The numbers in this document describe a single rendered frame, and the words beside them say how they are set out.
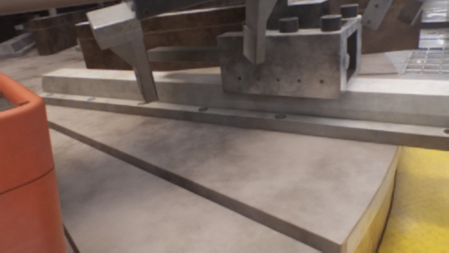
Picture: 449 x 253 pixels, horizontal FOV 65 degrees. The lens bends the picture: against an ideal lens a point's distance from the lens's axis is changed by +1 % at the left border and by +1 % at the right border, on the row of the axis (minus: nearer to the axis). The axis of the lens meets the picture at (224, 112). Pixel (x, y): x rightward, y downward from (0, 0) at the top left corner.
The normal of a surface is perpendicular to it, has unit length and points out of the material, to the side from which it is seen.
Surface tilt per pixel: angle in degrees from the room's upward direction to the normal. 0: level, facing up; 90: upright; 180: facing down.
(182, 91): 71
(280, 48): 90
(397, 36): 90
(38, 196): 98
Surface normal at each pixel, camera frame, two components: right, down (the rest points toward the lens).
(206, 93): -0.50, 0.05
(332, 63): -0.49, 0.36
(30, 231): 0.66, 0.31
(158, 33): -0.12, 0.37
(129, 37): 0.47, 0.62
